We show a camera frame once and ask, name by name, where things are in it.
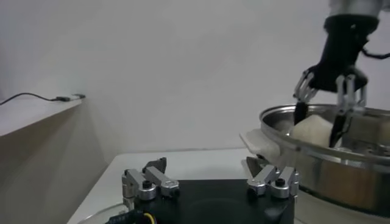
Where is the thin black cable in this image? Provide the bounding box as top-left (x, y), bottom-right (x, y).
top-left (0, 91), bottom-right (59, 107)

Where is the glass lid with cream handle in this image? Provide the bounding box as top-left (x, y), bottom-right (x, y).
top-left (76, 202), bottom-right (135, 224)

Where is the white side table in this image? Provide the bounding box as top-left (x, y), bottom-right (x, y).
top-left (0, 96), bottom-right (85, 138)

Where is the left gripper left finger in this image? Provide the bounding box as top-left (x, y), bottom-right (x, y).
top-left (121, 157), bottom-right (180, 211)

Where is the perforated steel steamer basket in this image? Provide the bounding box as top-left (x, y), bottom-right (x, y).
top-left (258, 103), bottom-right (390, 214)

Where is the grey USB adapter dongle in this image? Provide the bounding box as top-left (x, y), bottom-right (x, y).
top-left (55, 93), bottom-right (87, 102)

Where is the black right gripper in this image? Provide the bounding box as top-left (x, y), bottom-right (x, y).
top-left (293, 16), bottom-right (380, 149)

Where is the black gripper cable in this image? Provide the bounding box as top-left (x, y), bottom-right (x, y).
top-left (105, 211), bottom-right (158, 224)
top-left (361, 47), bottom-right (390, 60)

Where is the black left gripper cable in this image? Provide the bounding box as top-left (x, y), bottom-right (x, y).
top-left (105, 211), bottom-right (158, 224)

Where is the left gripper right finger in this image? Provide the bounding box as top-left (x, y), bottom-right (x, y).
top-left (246, 156), bottom-right (301, 199)

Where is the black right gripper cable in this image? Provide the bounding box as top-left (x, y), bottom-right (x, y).
top-left (361, 47), bottom-right (390, 60)

